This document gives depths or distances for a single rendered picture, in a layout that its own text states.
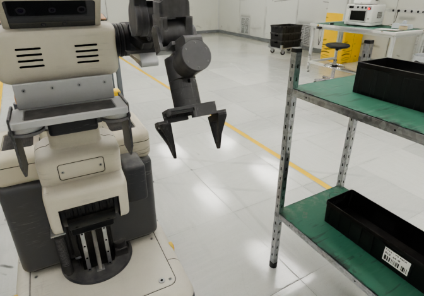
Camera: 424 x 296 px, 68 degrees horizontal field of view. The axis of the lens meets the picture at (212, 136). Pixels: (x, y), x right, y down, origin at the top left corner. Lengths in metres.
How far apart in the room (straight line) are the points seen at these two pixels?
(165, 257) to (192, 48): 1.03
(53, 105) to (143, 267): 0.80
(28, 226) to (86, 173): 0.45
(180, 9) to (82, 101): 0.35
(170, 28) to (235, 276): 1.33
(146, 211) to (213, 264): 0.53
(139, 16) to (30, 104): 0.33
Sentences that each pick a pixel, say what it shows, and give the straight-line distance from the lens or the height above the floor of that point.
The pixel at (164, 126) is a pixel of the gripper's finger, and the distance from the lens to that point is 0.62.
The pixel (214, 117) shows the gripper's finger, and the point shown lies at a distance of 0.67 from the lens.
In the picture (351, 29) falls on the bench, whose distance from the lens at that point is 5.27.
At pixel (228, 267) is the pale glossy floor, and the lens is 1.76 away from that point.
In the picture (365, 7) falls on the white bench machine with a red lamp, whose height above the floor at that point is 1.07.
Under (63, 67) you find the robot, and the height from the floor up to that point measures 1.13.
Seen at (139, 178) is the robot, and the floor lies 0.70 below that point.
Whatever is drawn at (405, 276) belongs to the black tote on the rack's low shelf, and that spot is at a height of 0.37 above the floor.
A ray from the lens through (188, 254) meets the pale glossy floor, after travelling 1.83.
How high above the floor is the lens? 1.29
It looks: 25 degrees down
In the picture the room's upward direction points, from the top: straight up
